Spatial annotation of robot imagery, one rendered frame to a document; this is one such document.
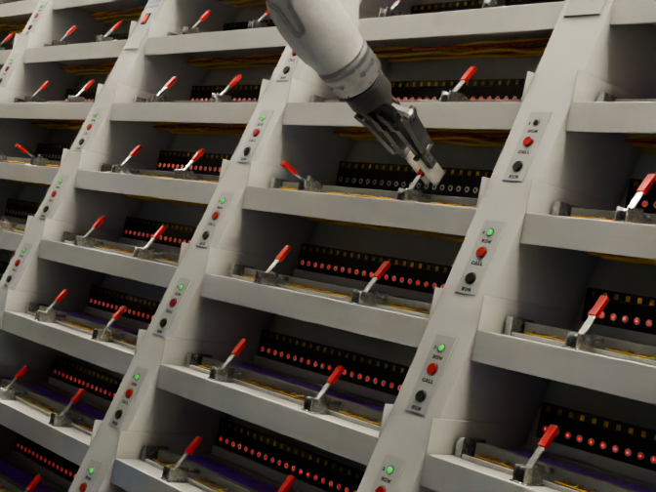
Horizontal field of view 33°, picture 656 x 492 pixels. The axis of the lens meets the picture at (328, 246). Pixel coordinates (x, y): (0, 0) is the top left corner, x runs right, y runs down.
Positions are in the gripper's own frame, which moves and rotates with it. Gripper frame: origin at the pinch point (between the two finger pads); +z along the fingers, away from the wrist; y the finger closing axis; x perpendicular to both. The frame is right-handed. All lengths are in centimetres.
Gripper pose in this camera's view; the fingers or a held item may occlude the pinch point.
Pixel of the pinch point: (425, 165)
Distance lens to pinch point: 188.0
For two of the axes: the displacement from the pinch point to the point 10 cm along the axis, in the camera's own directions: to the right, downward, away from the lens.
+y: 6.4, 1.0, -7.6
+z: 5.6, 6.2, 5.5
